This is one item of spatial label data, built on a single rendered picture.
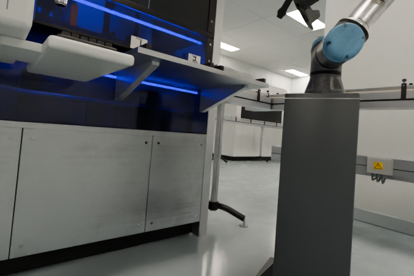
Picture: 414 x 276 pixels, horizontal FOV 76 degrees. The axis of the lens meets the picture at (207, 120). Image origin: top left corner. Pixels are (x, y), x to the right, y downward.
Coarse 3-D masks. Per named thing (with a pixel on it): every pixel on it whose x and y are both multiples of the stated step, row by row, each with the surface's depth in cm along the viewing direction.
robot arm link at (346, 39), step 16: (368, 0) 89; (384, 0) 88; (352, 16) 90; (368, 16) 88; (336, 32) 87; (352, 32) 86; (368, 32) 88; (320, 48) 94; (336, 48) 87; (352, 48) 86; (336, 64) 94
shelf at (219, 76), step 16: (144, 48) 88; (160, 64) 101; (176, 64) 99; (192, 64) 101; (160, 80) 135; (176, 80) 131; (192, 80) 128; (208, 80) 125; (224, 80) 122; (240, 80) 119; (256, 80) 125
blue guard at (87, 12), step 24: (48, 0) 105; (72, 0) 110; (96, 0) 116; (72, 24) 110; (96, 24) 116; (120, 24) 123; (144, 24) 131; (168, 24) 140; (168, 48) 140; (192, 48) 150
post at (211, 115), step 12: (216, 0) 162; (216, 12) 161; (216, 24) 161; (216, 36) 162; (216, 48) 162; (216, 60) 162; (204, 168) 157; (204, 180) 158; (204, 192) 158; (204, 204) 158; (204, 216) 158; (192, 228) 160; (204, 228) 158
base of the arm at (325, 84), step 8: (312, 72) 105; (320, 72) 102; (328, 72) 100; (336, 72) 101; (312, 80) 104; (320, 80) 101; (328, 80) 100; (336, 80) 100; (312, 88) 102; (320, 88) 100; (328, 88) 99; (336, 88) 100
